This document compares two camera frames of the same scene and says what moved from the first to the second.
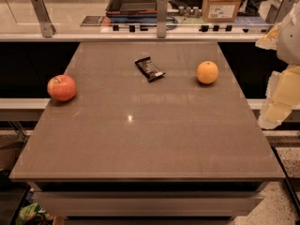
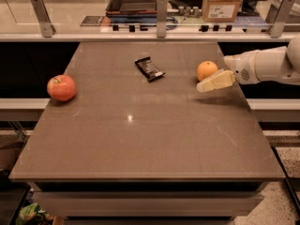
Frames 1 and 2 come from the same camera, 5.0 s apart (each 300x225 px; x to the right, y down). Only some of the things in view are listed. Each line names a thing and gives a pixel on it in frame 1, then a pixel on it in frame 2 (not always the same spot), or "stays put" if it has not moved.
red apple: x=61 y=87 stays put
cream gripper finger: x=282 y=97 to x=244 y=69
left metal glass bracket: x=47 y=27 stays put
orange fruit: x=207 y=72 stays put
